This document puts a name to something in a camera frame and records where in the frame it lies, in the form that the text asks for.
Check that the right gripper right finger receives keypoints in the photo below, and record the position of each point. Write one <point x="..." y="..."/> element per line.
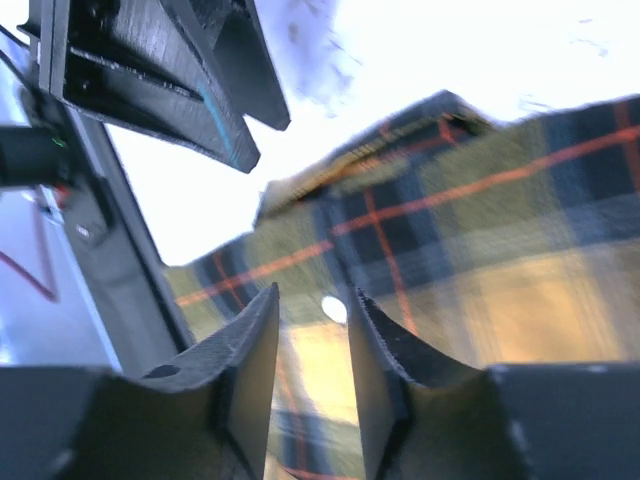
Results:
<point x="421" y="413"/>

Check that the whiteboard with red writing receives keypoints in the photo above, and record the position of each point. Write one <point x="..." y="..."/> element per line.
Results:
<point x="81" y="281"/>

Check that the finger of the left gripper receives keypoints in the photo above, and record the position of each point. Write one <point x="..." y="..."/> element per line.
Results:
<point x="223" y="41"/>

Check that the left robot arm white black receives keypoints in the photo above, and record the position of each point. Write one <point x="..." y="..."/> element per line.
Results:
<point x="188" y="73"/>

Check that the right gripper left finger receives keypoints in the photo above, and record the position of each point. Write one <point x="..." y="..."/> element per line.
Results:
<point x="221" y="391"/>

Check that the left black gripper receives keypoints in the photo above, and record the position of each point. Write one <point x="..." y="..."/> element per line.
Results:
<point x="111" y="59"/>

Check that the yellow plaid long sleeve shirt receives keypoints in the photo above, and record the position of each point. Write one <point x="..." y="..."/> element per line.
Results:
<point x="516" y="244"/>

